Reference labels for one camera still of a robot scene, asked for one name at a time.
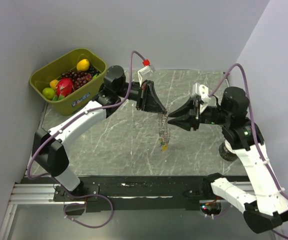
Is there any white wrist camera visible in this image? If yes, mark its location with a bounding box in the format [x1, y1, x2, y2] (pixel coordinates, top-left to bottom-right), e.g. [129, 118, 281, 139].
[190, 83, 210, 114]
[137, 64, 155, 87]

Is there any red dragon fruit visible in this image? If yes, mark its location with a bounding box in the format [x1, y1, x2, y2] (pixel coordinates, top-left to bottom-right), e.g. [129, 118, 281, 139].
[55, 78, 74, 99]

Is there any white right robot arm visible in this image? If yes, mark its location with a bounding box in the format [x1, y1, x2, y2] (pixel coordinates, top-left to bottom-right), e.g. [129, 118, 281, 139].
[168, 83, 288, 234]

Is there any small orange fruit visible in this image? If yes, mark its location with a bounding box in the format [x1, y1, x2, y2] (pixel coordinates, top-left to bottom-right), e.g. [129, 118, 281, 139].
[49, 79, 59, 89]

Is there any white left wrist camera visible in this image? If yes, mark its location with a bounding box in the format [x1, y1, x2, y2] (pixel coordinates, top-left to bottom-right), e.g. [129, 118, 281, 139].
[137, 64, 155, 87]

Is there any yellow lemon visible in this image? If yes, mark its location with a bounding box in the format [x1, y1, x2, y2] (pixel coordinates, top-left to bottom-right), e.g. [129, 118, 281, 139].
[76, 58, 90, 72]

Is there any yellow key tag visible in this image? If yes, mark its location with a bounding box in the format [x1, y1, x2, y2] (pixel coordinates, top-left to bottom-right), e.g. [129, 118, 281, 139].
[161, 145, 168, 152]

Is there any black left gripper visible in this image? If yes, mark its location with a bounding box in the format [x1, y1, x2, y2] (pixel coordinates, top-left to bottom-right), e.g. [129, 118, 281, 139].
[116, 80, 167, 116]

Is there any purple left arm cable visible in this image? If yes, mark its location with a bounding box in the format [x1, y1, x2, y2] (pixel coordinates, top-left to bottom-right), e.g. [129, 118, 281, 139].
[26, 50, 150, 228]

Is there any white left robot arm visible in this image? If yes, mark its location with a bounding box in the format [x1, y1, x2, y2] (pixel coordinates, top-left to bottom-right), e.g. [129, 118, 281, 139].
[32, 65, 167, 201]

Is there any dark red grape bunch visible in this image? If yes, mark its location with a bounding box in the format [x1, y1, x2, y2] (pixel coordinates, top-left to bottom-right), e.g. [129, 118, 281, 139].
[59, 66, 101, 91]

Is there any green lime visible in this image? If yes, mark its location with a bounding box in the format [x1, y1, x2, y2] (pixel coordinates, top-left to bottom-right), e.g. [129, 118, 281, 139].
[42, 87, 56, 101]

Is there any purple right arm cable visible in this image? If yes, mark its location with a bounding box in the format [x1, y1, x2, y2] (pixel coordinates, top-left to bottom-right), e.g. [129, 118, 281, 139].
[207, 62, 288, 240]

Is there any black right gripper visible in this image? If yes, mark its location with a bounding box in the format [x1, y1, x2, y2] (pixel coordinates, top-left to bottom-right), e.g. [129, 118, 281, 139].
[167, 95, 231, 131]

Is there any olive green plastic bin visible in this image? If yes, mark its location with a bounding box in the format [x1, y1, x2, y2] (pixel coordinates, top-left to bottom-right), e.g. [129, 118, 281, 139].
[29, 48, 108, 116]

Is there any black tape roll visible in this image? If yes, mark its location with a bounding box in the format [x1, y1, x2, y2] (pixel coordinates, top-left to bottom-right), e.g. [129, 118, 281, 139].
[218, 140, 238, 162]

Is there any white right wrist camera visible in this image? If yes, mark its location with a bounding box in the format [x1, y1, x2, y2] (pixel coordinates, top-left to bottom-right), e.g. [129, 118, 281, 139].
[190, 83, 210, 114]

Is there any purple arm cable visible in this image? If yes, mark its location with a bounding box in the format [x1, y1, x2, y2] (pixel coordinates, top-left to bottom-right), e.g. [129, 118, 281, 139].
[207, 62, 288, 240]
[26, 50, 150, 228]

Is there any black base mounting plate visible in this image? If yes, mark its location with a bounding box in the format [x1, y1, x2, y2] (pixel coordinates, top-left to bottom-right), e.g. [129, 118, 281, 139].
[21, 174, 237, 213]

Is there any aluminium rail frame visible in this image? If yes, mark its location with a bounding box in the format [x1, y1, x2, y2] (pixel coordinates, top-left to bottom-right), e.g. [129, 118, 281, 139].
[0, 181, 65, 240]

